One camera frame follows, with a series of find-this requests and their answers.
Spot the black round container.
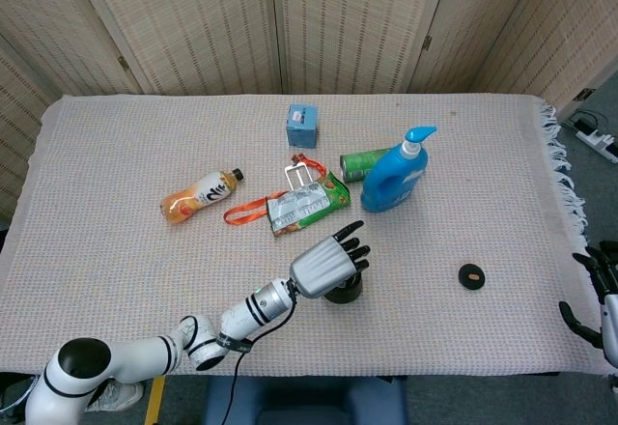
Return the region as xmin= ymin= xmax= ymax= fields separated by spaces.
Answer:
xmin=322 ymin=272 xmax=364 ymax=305

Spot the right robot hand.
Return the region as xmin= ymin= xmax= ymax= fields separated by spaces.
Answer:
xmin=558 ymin=240 xmax=618 ymax=368

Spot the woven fringed tablecloth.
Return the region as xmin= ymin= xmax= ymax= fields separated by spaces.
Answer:
xmin=0 ymin=93 xmax=607 ymax=378

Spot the black round cap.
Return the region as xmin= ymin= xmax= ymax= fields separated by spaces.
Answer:
xmin=458 ymin=263 xmax=486 ymax=292

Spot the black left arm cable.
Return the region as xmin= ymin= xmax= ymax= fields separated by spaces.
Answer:
xmin=225 ymin=294 xmax=296 ymax=425

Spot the orange juice bottle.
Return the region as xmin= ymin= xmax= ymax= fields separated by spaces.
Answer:
xmin=159 ymin=167 xmax=245 ymax=226

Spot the woven folding screen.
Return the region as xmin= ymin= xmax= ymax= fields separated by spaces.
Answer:
xmin=0 ymin=0 xmax=618 ymax=221

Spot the blue chair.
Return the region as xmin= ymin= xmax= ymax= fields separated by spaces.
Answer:
xmin=202 ymin=375 xmax=409 ymax=425

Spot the green snack bag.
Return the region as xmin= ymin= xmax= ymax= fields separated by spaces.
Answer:
xmin=265 ymin=171 xmax=351 ymax=239

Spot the orange lanyard with metal clip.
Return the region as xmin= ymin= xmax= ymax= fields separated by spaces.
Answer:
xmin=223 ymin=153 xmax=334 ymax=226

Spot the white power strip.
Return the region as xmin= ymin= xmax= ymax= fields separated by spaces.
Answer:
xmin=572 ymin=110 xmax=618 ymax=164

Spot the small blue box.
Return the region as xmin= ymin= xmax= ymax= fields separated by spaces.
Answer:
xmin=285 ymin=103 xmax=320 ymax=149

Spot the green chips can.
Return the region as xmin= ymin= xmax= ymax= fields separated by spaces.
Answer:
xmin=339 ymin=147 xmax=392 ymax=184

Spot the white sneaker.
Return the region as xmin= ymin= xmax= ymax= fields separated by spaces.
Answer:
xmin=86 ymin=379 xmax=145 ymax=413

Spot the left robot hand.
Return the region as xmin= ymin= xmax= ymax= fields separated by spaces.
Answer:
xmin=288 ymin=220 xmax=372 ymax=299

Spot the blue pump bottle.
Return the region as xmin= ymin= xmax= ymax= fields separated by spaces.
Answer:
xmin=360 ymin=126 xmax=438 ymax=213

